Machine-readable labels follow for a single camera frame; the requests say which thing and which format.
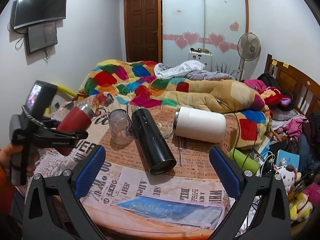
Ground red thermos cup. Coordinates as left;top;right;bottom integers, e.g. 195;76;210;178
56;103;95;157

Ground clear plastic cup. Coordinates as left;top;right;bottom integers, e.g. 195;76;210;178
108;109;133;146

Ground white thermos cup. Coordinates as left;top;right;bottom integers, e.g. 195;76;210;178
173;106;226;143

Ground left hand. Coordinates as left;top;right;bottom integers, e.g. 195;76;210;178
0;143;40;177

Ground yellow foam tube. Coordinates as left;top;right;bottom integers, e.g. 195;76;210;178
44;84;77;116

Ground hello kitty plush toy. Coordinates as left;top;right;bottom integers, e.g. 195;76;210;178
273;164;302;193

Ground green bottle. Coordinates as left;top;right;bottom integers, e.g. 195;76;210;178
229;148;260;174

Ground blue white box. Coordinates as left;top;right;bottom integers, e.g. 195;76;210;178
274;150;300;170

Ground newspaper print tablecloth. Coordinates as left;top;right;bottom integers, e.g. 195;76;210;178
36;98;230;238

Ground black thermos bottle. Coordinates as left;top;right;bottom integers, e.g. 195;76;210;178
131;107;176;174

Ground pink clothes pile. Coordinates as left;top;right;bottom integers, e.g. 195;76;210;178
244;79;306;140

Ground glass ashtray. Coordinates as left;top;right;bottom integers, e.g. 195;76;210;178
156;122;173;139

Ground colourful patchwork blanket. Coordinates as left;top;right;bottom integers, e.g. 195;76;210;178
78;59;271;148

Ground white checked cloth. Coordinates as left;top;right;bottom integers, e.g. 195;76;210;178
153;60;205;79

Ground wooden headboard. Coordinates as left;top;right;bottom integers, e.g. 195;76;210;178
265;54;320;116

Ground grey bedsheet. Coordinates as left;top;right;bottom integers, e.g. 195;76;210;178
185;70;233;81

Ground brown wooden door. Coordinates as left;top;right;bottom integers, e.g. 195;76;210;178
124;0;159;62

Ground white cabinet box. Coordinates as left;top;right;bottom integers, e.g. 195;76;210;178
188;48;213;71

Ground standing electric fan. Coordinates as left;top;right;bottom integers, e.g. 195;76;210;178
235;32;261;81

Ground frosted glass wardrobe doors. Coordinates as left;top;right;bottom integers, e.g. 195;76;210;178
162;0;248;75

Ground small wall monitor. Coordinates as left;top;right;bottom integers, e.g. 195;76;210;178
25;22;57;55

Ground wall mounted television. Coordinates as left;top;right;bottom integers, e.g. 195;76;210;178
12;0;67;30

